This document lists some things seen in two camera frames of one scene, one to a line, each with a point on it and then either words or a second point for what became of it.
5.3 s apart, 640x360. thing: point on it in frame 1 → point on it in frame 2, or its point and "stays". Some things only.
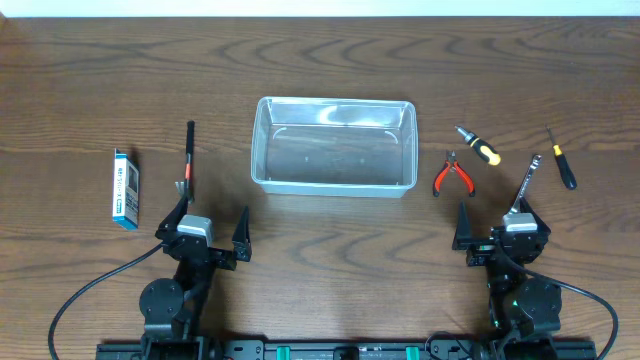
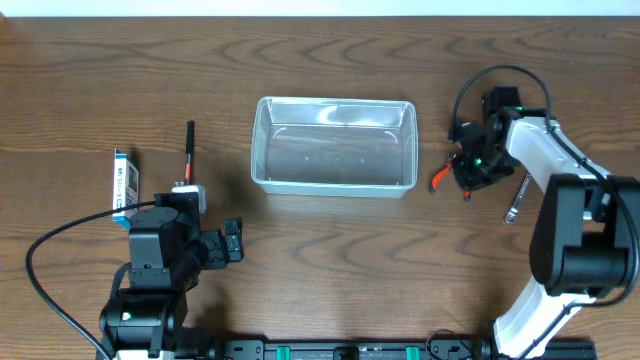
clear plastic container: x=334 y=146 stays
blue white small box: x=125 y=192 stays
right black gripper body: x=495 y=246 → x=465 y=170
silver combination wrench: x=534 y=164 stays
